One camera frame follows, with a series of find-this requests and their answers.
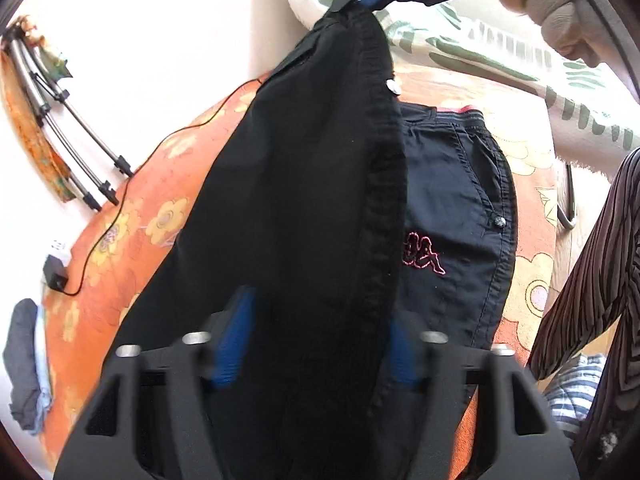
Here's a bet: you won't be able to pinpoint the orange floral bed sheet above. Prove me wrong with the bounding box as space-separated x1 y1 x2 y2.
40 67 566 480

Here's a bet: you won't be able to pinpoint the grey metal bar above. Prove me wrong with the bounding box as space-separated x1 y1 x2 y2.
556 162 580 231

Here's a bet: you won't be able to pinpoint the person's brown striped garment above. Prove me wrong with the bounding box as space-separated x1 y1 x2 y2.
527 147 640 480

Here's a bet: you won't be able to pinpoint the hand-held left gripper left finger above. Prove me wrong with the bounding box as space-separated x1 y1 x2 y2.
52 285 258 480

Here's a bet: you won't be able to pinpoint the thin black charger cable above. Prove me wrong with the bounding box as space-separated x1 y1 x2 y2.
62 72 273 297

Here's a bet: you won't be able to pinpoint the blue white striped cloth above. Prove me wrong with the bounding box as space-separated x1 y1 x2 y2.
542 352 608 443

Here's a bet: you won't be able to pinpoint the navy pants with pink logo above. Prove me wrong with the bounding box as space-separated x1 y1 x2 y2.
395 102 518 361

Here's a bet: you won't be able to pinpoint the person's right hand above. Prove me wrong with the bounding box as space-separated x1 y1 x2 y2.
460 0 601 68

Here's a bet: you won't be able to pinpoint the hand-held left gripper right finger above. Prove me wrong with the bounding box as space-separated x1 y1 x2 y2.
390 312 581 480

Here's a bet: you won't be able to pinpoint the silver folded tripod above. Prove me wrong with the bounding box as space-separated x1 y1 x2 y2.
2 15 136 211

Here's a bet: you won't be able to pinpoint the black pants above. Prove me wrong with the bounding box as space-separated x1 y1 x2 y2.
102 7 408 480

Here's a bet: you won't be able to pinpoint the braided orange green cord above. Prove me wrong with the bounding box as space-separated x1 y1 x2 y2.
22 17 73 81

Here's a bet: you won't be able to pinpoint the black power adapter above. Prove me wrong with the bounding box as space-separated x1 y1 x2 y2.
44 255 71 291

